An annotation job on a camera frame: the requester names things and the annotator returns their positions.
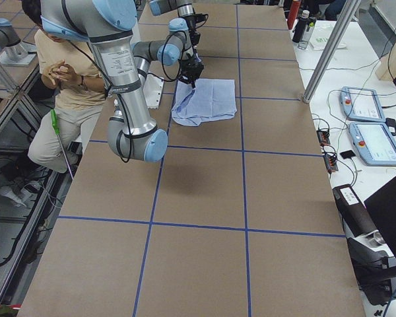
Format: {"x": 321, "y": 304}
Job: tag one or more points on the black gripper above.
{"x": 195, "y": 35}
{"x": 192, "y": 70}

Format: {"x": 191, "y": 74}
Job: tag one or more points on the light blue striped shirt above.
{"x": 209, "y": 101}

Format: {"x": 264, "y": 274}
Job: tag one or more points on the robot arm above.
{"x": 185, "y": 10}
{"x": 107, "y": 27}

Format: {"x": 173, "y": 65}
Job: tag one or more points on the red bottle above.
{"x": 293, "y": 13}

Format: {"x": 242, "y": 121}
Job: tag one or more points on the black water bottle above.
{"x": 300, "y": 27}

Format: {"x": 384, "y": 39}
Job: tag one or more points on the clear water bottle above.
{"x": 308, "y": 30}

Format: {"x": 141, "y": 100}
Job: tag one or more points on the seated person beige shirt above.
{"x": 66, "y": 67}

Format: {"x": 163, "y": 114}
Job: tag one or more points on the upper teach pendant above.
{"x": 361, "y": 104}

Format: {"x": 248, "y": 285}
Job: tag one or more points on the teach pendant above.
{"x": 374, "y": 143}
{"x": 361, "y": 104}

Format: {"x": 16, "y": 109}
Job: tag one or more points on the black smartphone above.
{"x": 347, "y": 154}

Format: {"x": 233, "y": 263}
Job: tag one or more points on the lower teach pendant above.
{"x": 374, "y": 143}

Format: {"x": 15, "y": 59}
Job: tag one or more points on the black device with label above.
{"x": 356, "y": 221}

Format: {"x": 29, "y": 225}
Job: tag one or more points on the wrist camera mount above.
{"x": 201, "y": 17}

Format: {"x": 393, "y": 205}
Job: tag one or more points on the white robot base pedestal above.
{"x": 152, "y": 89}

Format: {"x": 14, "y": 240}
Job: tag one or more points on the black power strip with cables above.
{"x": 327, "y": 150}

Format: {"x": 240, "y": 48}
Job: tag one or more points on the grey aluminium frame post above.
{"x": 348, "y": 11}

